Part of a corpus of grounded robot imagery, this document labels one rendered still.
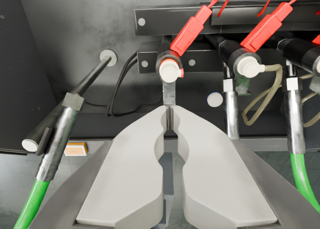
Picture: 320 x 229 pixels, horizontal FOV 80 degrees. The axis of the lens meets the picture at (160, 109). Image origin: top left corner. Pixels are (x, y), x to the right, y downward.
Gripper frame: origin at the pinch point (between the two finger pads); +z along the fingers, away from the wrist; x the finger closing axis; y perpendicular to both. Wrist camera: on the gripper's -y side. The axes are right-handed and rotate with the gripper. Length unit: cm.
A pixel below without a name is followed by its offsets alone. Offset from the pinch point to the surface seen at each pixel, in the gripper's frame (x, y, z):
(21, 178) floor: -149, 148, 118
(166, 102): -0.1, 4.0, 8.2
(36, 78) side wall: -30.9, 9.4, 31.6
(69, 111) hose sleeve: -10.5, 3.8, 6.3
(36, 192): -13.6, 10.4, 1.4
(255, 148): 20.5, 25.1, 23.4
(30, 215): -14.0, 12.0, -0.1
